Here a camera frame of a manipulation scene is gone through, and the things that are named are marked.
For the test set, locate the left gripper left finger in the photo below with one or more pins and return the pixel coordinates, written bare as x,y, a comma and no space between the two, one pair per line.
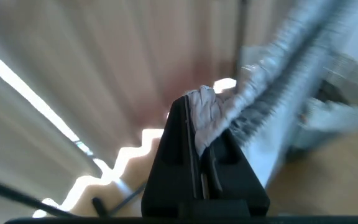
172,161

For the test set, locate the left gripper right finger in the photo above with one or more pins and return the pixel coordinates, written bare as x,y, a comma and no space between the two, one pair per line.
238,177

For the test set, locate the pale grey shorts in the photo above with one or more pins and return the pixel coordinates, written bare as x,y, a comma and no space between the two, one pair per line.
210,112

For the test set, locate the white laundry basket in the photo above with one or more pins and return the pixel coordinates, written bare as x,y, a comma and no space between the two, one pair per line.
353,81

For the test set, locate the black clothes rack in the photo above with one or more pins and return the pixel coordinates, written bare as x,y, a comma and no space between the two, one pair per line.
11,193

